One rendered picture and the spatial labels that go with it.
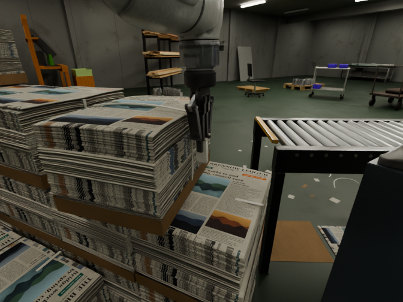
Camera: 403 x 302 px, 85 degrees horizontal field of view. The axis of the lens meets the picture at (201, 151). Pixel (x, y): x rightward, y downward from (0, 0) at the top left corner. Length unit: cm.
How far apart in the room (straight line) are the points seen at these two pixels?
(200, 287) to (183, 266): 6
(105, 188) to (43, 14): 872
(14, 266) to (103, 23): 875
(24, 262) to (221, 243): 65
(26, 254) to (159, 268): 49
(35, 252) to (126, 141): 62
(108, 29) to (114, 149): 891
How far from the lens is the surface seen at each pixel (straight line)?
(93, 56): 915
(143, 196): 46
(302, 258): 169
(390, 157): 53
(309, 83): 942
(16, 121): 73
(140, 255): 64
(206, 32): 50
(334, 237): 192
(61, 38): 907
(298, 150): 108
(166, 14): 37
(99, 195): 53
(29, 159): 76
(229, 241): 50
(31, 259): 94
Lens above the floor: 119
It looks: 24 degrees down
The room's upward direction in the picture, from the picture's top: straight up
